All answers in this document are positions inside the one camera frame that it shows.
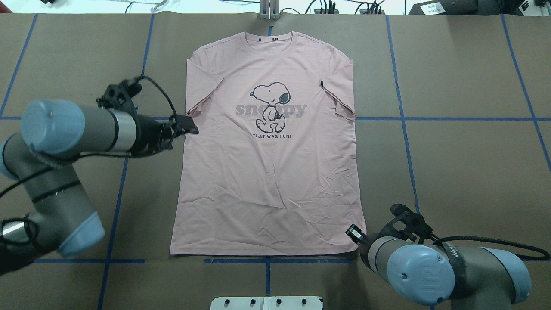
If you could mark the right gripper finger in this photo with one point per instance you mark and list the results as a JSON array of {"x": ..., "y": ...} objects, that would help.
[{"x": 356, "y": 235}]

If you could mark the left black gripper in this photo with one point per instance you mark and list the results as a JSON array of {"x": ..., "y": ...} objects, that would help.
[{"x": 146, "y": 134}]

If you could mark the pink Snoopy t-shirt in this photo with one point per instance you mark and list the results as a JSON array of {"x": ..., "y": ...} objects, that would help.
[{"x": 273, "y": 170}]

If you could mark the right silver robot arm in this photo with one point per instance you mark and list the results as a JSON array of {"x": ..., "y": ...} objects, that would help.
[{"x": 478, "y": 278}]

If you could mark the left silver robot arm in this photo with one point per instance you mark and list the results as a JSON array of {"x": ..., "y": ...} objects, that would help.
[{"x": 53, "y": 135}]

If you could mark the black box device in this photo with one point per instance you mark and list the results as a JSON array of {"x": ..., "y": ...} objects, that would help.
[{"x": 457, "y": 7}]

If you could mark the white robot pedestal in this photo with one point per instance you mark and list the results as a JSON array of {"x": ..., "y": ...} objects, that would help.
[{"x": 268, "y": 303}]

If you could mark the aluminium frame post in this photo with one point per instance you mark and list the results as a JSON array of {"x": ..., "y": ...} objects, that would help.
[{"x": 269, "y": 10}]

